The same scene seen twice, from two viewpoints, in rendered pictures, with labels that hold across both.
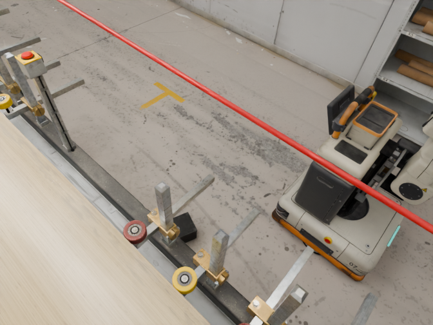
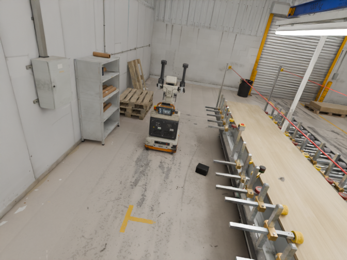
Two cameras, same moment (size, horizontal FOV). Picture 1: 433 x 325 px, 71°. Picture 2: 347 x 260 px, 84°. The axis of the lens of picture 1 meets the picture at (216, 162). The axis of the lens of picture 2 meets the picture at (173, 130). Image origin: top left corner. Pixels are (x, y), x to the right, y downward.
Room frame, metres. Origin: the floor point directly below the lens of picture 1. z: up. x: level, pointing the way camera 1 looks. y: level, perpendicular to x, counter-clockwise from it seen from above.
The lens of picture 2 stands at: (3.02, 2.10, 2.15)
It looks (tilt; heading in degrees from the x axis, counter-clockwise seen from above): 27 degrees down; 234
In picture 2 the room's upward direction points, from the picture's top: 9 degrees clockwise
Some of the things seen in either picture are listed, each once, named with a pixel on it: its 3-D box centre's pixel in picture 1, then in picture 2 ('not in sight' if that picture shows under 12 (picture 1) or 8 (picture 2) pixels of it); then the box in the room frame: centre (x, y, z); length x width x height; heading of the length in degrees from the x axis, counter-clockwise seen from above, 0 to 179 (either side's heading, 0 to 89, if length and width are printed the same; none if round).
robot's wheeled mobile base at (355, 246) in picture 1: (339, 210); (163, 137); (1.12, -0.86, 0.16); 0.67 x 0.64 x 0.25; 52
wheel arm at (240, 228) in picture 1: (222, 247); (219, 122); (0.49, -0.05, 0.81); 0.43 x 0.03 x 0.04; 143
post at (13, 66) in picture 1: (29, 97); (238, 158); (1.16, 0.96, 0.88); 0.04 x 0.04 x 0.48; 53
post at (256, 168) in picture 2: not in sight; (249, 185); (1.46, 1.36, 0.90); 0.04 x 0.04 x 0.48; 53
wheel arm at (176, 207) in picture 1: (176, 208); (221, 128); (0.64, 0.15, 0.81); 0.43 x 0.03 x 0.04; 143
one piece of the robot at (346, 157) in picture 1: (352, 162); (164, 120); (1.18, -0.78, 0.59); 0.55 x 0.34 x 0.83; 142
